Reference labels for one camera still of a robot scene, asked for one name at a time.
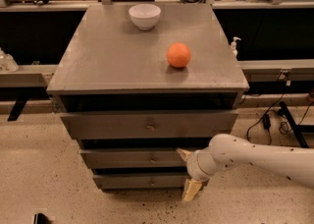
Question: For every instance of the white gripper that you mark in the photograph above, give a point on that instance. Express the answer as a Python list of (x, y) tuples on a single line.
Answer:
[(193, 166)]

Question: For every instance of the grey drawer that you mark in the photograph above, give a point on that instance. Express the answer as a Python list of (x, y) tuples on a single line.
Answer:
[(148, 124), (140, 181), (116, 158)]

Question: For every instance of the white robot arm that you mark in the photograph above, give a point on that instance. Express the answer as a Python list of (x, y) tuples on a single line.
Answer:
[(225, 152)]

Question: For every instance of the grey bottom drawer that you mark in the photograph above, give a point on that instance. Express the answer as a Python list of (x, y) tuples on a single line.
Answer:
[(140, 181)]

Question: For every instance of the grey top drawer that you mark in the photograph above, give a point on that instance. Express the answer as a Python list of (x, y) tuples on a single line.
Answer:
[(148, 124)]

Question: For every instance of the grey drawer cabinet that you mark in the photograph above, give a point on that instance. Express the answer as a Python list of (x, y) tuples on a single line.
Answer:
[(111, 65)]

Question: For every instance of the orange fruit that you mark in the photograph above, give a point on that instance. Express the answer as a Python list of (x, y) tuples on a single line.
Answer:
[(178, 55)]

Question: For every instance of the black stand leg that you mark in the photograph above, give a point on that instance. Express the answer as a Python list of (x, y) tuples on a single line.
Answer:
[(298, 130)]

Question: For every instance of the white pump bottle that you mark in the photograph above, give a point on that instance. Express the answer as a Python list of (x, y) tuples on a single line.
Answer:
[(233, 44)]

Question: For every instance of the small black floor object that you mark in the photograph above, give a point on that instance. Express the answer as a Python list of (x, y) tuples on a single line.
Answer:
[(40, 218)]

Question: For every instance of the white ceramic bowl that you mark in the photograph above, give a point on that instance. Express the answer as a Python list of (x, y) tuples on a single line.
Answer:
[(144, 16)]

